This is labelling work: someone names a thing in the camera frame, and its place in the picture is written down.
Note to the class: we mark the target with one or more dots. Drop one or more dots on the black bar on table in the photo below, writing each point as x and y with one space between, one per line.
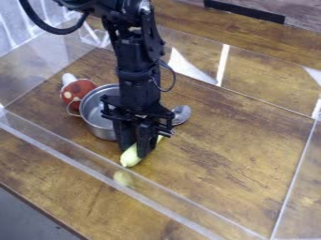
245 11

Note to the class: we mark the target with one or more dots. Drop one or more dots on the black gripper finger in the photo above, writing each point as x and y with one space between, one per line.
147 138
124 133

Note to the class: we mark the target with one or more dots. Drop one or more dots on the red toy mushroom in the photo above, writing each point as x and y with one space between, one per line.
74 90

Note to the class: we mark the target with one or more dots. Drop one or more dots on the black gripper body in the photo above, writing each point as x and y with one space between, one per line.
155 113

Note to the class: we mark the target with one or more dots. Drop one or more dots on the green handled metal spoon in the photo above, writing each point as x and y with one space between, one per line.
130 158

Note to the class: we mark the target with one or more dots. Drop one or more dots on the clear acrylic enclosure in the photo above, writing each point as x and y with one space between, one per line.
234 177

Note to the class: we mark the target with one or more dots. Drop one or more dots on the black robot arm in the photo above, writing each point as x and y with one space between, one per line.
138 46

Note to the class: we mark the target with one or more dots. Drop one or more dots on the small steel pot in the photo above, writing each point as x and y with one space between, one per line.
90 111

